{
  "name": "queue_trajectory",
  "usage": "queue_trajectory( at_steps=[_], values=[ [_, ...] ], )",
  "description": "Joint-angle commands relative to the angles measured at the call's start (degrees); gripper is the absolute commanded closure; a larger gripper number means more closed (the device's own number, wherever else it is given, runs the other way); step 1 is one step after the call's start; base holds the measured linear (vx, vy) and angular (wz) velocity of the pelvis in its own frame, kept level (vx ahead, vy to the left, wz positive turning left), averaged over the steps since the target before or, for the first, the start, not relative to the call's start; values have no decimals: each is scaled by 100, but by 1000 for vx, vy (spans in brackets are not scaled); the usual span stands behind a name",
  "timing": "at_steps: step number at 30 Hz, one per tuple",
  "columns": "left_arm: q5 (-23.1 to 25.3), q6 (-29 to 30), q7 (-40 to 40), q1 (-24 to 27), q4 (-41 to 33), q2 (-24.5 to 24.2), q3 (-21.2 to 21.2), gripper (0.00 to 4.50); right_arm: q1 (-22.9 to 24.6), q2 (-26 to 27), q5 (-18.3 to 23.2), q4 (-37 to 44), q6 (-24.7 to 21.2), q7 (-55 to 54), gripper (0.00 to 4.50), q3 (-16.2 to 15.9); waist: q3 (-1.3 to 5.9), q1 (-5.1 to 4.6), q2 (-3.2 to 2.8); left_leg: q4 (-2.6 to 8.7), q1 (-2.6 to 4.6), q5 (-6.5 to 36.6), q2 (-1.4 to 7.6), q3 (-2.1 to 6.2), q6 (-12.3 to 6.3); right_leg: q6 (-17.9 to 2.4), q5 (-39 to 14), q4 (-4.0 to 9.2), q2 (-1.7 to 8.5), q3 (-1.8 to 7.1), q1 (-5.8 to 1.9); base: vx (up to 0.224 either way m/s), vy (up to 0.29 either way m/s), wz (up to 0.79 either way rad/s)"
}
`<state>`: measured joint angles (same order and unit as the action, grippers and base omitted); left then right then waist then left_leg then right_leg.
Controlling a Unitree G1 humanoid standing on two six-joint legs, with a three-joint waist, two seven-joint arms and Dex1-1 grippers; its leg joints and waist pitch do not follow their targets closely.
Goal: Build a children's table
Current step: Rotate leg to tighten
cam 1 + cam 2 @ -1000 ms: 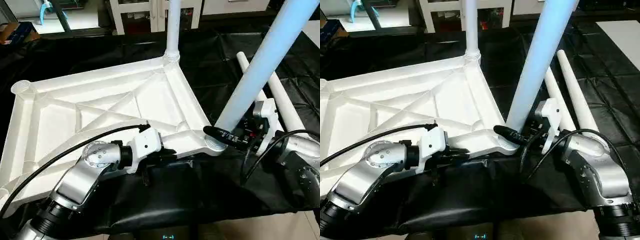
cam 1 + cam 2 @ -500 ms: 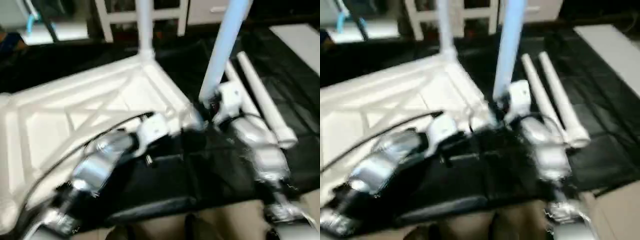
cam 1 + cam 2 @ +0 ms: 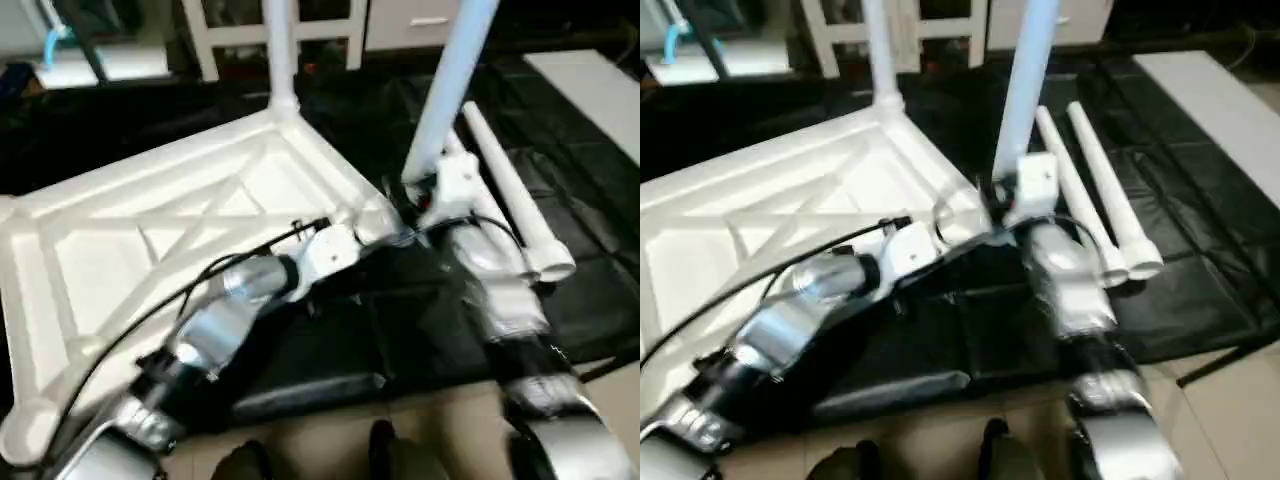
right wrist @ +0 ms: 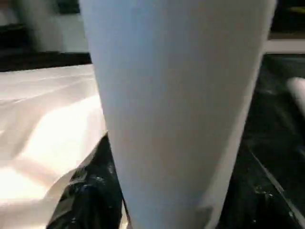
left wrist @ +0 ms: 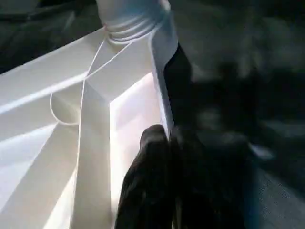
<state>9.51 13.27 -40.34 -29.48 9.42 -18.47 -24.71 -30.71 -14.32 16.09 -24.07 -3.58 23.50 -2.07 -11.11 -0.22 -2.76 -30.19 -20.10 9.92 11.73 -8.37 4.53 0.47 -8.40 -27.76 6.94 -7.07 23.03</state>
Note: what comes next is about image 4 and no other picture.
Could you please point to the white plastic table top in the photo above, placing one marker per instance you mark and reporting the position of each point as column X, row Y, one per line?
column 47, row 119

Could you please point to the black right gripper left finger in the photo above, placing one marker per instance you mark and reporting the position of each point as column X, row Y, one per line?
column 95, row 198

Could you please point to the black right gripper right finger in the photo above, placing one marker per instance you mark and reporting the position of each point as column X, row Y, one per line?
column 257, row 198

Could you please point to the white plastic table leg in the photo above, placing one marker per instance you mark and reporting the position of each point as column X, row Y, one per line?
column 178, row 95
column 297, row 90

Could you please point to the black mat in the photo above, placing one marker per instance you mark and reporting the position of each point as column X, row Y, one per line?
column 274, row 131

